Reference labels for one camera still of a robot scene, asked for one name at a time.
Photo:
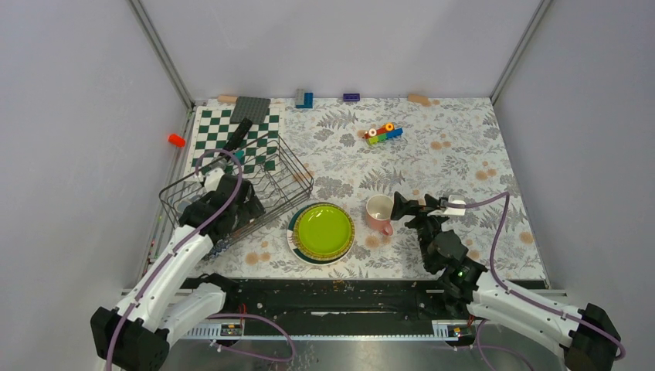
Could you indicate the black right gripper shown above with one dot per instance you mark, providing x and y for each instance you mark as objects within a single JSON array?
[{"x": 402, "y": 207}]

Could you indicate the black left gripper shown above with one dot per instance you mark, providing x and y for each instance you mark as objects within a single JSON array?
[{"x": 251, "y": 209}]

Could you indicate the pink mug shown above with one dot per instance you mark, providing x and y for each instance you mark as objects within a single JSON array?
[{"x": 378, "y": 210}]

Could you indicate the white plate teal rim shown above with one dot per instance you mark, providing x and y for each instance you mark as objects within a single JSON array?
[{"x": 290, "y": 243}]

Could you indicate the lime green plastic plate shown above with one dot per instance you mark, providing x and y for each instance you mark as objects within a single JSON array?
[{"x": 323, "y": 230}]

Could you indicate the green woven rim plate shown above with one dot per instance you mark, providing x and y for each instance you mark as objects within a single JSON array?
[{"x": 297, "y": 240}]

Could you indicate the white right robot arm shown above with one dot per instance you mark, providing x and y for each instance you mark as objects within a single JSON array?
[{"x": 583, "y": 338}]

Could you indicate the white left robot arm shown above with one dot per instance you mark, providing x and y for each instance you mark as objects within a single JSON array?
[{"x": 138, "y": 333}]

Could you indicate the blue white patterned bowl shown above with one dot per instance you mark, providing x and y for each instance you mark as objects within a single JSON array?
[{"x": 217, "y": 249}]

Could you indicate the green white checkered board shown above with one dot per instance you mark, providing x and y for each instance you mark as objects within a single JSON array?
[{"x": 212, "y": 129}]

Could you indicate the grey blue cup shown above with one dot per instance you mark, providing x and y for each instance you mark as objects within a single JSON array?
[{"x": 182, "y": 204}]

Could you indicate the colourful toy brick car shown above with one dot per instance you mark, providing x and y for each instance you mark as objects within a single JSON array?
[{"x": 387, "y": 131}]

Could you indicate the red small block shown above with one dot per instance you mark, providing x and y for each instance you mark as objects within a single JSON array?
[{"x": 177, "y": 140}]

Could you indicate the grey studded baseplate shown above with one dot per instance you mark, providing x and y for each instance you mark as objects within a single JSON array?
[{"x": 252, "y": 108}]

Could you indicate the wooden block right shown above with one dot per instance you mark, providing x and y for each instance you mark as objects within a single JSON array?
[{"x": 419, "y": 99}]

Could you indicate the wooden block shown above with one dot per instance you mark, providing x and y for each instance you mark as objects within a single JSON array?
[
  {"x": 227, "y": 99},
  {"x": 419, "y": 99}
]

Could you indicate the wooden block left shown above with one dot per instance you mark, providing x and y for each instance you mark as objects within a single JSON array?
[{"x": 227, "y": 99}]

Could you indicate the purple toy brick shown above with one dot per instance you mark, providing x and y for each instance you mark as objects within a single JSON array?
[{"x": 351, "y": 97}]

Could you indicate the grey and blue brick stack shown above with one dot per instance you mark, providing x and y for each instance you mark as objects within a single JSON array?
[{"x": 303, "y": 99}]

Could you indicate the black wire dish rack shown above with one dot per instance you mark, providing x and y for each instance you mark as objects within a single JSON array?
[{"x": 264, "y": 197}]

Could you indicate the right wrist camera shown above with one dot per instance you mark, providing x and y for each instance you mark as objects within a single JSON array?
[{"x": 452, "y": 205}]

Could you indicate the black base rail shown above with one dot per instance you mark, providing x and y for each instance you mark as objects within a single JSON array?
[{"x": 340, "y": 307}]

